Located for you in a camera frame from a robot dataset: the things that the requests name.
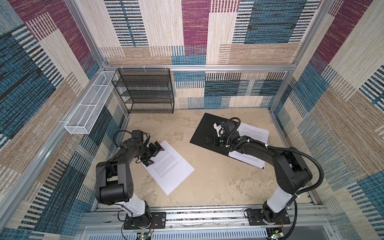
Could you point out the red and black ring binder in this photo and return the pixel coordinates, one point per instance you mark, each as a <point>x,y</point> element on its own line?
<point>206,127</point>

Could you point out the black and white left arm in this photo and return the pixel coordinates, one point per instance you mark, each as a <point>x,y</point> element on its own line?
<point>114,184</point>

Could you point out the aluminium front rail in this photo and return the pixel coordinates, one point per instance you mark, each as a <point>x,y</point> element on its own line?
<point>107,219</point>

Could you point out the white text paper top sheet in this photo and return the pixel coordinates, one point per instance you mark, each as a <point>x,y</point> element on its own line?
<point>252,134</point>

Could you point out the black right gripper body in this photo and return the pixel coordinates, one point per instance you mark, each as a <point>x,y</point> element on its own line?
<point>223,141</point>

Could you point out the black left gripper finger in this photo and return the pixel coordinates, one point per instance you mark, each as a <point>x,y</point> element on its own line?
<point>155,148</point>
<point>147,162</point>

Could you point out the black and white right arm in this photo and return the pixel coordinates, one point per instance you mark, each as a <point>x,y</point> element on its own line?
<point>291,171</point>

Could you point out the black wire mesh file rack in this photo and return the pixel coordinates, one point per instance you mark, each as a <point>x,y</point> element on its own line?
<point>145,91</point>

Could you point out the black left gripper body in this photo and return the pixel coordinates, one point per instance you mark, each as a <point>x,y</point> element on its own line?
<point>146,155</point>

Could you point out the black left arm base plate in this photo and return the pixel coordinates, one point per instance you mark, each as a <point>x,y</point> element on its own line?
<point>156,220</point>

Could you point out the white wire mesh tray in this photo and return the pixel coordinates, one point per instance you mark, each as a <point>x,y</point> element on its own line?
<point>87,112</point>

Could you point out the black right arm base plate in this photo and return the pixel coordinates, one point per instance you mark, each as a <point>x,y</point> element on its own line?
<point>259,217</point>

